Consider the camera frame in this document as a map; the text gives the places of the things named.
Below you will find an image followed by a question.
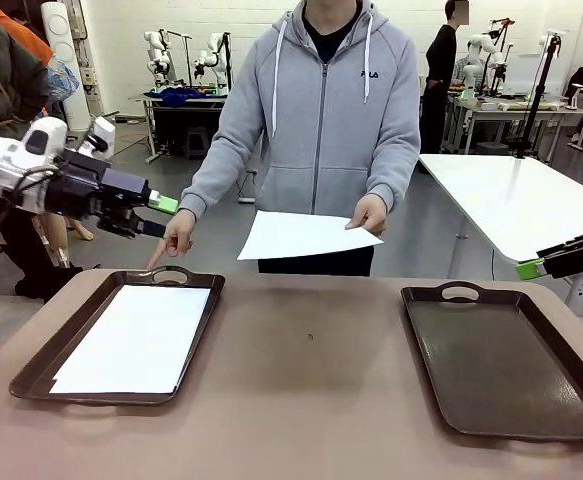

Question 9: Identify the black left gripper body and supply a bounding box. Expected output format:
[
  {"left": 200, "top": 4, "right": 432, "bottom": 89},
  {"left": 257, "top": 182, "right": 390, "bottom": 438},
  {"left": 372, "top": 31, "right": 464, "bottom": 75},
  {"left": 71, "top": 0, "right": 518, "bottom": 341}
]
[{"left": 45, "top": 148, "right": 151, "bottom": 221}]

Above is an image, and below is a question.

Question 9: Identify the white A4 paper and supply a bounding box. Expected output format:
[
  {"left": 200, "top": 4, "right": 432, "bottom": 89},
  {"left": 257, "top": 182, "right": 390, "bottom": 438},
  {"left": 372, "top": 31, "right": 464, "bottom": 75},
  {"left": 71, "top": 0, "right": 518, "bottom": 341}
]
[
  {"left": 236, "top": 209, "right": 385, "bottom": 262},
  {"left": 48, "top": 283, "right": 212, "bottom": 396}
]

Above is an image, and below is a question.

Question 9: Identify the person's left forearm gray sleeve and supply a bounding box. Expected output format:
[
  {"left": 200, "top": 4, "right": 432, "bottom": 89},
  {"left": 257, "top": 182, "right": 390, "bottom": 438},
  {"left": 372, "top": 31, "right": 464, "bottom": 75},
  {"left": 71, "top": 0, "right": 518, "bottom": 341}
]
[{"left": 365, "top": 144, "right": 421, "bottom": 214}]

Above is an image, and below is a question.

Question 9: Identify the person's right forearm gray sleeve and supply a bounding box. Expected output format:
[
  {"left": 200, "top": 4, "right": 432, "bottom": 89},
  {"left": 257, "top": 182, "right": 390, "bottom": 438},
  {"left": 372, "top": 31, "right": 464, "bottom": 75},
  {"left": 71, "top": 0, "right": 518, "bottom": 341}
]
[{"left": 179, "top": 144, "right": 242, "bottom": 221}]

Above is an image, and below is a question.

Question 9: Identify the person's right hand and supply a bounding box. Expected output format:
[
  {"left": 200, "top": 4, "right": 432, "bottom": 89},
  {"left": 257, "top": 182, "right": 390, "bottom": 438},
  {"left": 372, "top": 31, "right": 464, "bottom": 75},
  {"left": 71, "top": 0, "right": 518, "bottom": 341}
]
[{"left": 145, "top": 208, "right": 196, "bottom": 274}]

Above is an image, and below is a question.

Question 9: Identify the person's left hand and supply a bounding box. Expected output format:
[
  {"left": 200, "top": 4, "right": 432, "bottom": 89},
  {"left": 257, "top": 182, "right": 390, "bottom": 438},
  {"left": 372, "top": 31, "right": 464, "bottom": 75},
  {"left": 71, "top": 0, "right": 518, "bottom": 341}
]
[{"left": 344, "top": 193, "right": 390, "bottom": 238}]

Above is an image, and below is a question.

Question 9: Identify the gray step stool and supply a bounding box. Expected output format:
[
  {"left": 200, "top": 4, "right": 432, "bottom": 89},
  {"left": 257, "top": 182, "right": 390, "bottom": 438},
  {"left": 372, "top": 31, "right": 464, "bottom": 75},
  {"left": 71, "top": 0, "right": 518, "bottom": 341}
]
[{"left": 185, "top": 126, "right": 213, "bottom": 161}]

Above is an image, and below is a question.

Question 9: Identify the white table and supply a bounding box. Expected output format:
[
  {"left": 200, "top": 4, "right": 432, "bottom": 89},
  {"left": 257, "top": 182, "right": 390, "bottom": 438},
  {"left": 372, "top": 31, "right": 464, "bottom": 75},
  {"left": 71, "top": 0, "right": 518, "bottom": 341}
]
[{"left": 417, "top": 152, "right": 583, "bottom": 306}]

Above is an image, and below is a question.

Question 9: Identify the blue cloth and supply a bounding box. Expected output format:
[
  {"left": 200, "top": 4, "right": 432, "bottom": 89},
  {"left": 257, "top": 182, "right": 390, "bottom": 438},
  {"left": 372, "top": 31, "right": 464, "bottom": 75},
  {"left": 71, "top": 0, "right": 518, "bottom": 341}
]
[{"left": 156, "top": 86, "right": 207, "bottom": 109}]

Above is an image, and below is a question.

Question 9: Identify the gray background work table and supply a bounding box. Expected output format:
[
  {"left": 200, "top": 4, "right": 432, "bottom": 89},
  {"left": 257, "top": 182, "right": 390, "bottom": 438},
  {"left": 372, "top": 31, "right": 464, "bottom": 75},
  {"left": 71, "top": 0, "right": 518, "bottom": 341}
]
[{"left": 453, "top": 94, "right": 583, "bottom": 156}]

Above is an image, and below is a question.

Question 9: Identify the white tower air conditioner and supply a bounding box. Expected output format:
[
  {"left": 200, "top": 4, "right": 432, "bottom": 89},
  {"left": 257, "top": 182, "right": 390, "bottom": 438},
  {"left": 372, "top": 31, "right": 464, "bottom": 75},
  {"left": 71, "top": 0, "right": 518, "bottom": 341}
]
[{"left": 39, "top": 0, "right": 95, "bottom": 134}]

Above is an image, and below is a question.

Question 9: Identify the person in olive jacket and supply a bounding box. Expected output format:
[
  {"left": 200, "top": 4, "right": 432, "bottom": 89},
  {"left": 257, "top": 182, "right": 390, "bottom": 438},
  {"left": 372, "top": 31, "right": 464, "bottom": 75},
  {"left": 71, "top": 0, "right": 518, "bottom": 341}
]
[{"left": 0, "top": 0, "right": 85, "bottom": 304}]

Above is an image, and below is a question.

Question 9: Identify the white screen panel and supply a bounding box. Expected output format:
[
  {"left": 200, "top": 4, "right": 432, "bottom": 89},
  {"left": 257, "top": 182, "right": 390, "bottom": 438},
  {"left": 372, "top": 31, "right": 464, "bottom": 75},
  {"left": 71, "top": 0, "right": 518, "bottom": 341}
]
[{"left": 500, "top": 52, "right": 565, "bottom": 99}]

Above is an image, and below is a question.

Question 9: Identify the person in gray hoodie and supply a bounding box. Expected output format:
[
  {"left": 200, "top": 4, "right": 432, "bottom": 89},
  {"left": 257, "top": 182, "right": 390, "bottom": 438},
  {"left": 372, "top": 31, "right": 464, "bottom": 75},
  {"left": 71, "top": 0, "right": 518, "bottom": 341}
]
[{"left": 179, "top": 0, "right": 422, "bottom": 277}]

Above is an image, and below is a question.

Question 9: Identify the man in black sweater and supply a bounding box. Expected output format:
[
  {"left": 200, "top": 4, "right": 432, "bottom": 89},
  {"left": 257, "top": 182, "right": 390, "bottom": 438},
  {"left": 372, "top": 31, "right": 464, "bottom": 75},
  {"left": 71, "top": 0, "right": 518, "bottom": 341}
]
[{"left": 422, "top": 0, "right": 471, "bottom": 156}]

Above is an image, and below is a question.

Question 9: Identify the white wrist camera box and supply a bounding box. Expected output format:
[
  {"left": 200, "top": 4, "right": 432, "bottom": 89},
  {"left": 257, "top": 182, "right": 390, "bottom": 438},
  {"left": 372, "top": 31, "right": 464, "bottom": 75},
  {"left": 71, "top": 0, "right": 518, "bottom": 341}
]
[{"left": 78, "top": 115, "right": 117, "bottom": 162}]

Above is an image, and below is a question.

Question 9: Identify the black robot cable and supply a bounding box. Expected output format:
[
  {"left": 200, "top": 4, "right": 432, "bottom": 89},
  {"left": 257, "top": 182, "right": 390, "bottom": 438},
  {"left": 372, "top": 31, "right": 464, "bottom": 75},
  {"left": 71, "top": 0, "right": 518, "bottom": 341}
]
[{"left": 0, "top": 164, "right": 65, "bottom": 211}]

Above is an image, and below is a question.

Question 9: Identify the black frame background table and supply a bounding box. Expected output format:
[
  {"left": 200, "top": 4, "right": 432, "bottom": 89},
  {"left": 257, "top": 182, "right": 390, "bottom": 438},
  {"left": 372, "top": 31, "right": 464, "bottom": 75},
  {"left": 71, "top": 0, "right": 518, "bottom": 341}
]
[{"left": 142, "top": 91, "right": 232, "bottom": 165}]

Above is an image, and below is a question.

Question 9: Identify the brown plastic handled tray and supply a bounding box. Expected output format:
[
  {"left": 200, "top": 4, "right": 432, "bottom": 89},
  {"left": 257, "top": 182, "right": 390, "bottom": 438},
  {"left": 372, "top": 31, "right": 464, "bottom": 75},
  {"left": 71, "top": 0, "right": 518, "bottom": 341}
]
[
  {"left": 8, "top": 265, "right": 226, "bottom": 407},
  {"left": 400, "top": 280, "right": 583, "bottom": 442}
]

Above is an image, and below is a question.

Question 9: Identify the black camera tripod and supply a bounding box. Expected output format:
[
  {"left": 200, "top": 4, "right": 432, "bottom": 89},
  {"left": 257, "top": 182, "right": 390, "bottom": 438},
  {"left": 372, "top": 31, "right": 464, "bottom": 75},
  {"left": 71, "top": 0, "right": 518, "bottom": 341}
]
[
  {"left": 513, "top": 29, "right": 567, "bottom": 160},
  {"left": 219, "top": 30, "right": 235, "bottom": 96}
]

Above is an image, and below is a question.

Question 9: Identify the gray wall electrical panel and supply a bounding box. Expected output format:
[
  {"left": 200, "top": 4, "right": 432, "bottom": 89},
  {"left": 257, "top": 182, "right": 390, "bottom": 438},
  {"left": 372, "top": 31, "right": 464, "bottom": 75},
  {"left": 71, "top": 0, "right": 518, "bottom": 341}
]
[{"left": 72, "top": 0, "right": 90, "bottom": 40}]

